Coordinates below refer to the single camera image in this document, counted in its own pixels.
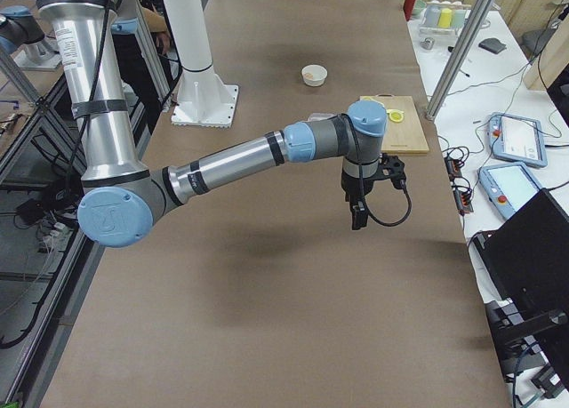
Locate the green bowl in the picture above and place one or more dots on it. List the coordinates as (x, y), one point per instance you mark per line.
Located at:
(418, 8)

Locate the light blue cup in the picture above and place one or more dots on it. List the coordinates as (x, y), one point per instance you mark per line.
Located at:
(458, 18)

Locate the yellow cup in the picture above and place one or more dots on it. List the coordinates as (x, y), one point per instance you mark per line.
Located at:
(445, 18)

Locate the grey cup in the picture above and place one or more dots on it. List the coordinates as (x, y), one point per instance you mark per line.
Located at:
(432, 16)

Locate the wooden cutting board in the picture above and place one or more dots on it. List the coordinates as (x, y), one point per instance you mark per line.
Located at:
(403, 138)

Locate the black orange power strip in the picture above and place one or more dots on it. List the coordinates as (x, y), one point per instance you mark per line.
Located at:
(460, 186)

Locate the far blue teach pendant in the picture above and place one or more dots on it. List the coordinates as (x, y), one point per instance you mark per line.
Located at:
(517, 138)

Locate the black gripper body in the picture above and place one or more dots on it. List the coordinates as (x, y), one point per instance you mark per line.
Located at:
(351, 188)

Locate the small metal cylinder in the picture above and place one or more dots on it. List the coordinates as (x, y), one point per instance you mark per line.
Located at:
(427, 43)

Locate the dark grey pad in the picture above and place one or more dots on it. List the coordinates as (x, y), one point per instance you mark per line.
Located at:
(492, 45)

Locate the near blue teach pendant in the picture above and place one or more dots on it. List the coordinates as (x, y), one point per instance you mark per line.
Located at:
(508, 186)

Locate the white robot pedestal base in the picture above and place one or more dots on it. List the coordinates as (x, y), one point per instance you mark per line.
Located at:
(202, 98)

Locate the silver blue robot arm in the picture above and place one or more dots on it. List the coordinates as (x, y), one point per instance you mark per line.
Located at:
(123, 199)

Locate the clear plastic egg box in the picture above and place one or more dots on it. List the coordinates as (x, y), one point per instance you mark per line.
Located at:
(321, 119)

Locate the lemon slice near knife tip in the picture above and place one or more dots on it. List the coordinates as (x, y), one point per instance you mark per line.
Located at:
(396, 115)

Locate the black monitor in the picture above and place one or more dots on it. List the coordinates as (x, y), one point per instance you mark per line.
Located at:
(527, 260)

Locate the aluminium frame post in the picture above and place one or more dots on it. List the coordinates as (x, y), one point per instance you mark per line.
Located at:
(474, 22)

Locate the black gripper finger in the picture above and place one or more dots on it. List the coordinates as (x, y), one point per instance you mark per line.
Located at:
(359, 216)

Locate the blue teach pendant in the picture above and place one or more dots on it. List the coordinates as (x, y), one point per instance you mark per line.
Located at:
(508, 186)
(517, 138)

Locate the white paper bowl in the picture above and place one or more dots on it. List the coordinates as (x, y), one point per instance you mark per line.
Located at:
(320, 73)

